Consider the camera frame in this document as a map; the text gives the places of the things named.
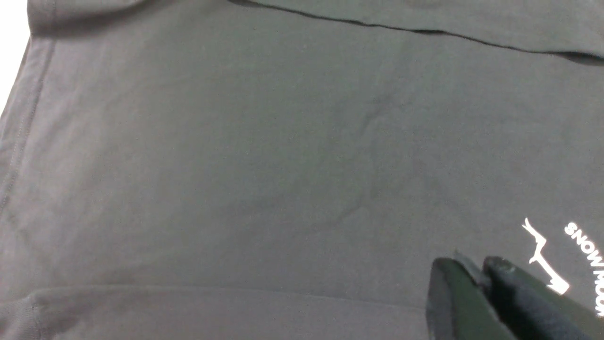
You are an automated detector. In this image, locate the dark gray long-sleeve top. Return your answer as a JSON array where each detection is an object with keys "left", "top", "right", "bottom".
[{"left": 1, "top": 0, "right": 604, "bottom": 340}]

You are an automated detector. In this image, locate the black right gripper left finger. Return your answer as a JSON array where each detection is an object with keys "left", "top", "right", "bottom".
[{"left": 426, "top": 258, "right": 515, "bottom": 340}]

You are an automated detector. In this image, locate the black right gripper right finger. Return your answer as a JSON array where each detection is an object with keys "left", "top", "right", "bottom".
[{"left": 483, "top": 256, "right": 604, "bottom": 340}]

